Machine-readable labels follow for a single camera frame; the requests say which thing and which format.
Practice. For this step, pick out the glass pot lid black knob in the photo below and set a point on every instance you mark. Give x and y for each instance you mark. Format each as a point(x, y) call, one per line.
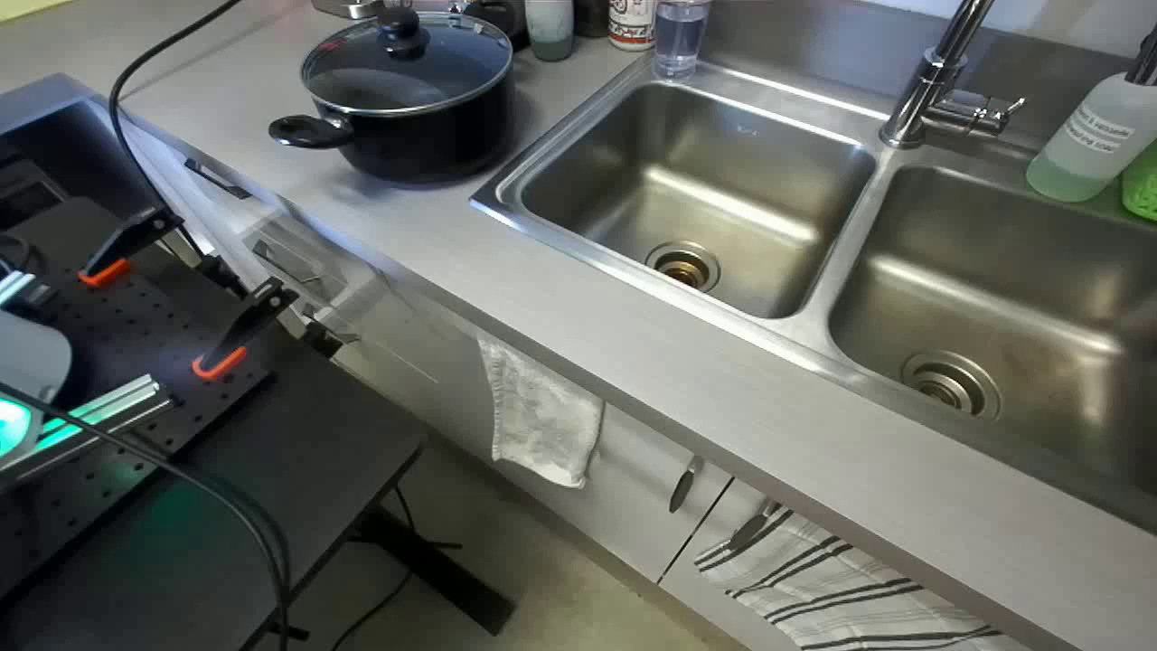
point(403, 60)

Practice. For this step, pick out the black cooking pot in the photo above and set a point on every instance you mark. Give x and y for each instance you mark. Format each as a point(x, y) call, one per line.
point(424, 145)

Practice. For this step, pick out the white hanging dish towel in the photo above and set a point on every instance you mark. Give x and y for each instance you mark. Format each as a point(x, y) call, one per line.
point(541, 420)

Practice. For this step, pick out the frosted glass bottle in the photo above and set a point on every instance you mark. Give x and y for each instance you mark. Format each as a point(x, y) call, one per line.
point(552, 28)

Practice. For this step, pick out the white labelled container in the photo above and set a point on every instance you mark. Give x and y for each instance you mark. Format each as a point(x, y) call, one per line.
point(629, 24)

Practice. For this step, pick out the front orange-tipped black clamp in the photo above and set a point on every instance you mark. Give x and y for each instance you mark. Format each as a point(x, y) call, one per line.
point(231, 345)

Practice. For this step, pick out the orange-tipped black clamp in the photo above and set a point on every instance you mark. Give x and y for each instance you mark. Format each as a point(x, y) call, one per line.
point(231, 345)
point(130, 236)

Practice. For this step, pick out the striped hanging dish towel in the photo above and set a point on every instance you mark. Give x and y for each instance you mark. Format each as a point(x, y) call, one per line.
point(827, 596)

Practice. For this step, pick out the chrome sink faucet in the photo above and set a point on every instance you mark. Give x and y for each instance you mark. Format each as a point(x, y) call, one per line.
point(934, 98)

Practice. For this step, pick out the right stainless sink basin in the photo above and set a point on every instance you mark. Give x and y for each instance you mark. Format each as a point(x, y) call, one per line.
point(1017, 313)

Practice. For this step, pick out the rear orange-tipped black clamp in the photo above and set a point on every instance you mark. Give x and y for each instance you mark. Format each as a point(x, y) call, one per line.
point(130, 236)

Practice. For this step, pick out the clear soap dispenser bottle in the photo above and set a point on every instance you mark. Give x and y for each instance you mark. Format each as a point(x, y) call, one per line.
point(1109, 128)

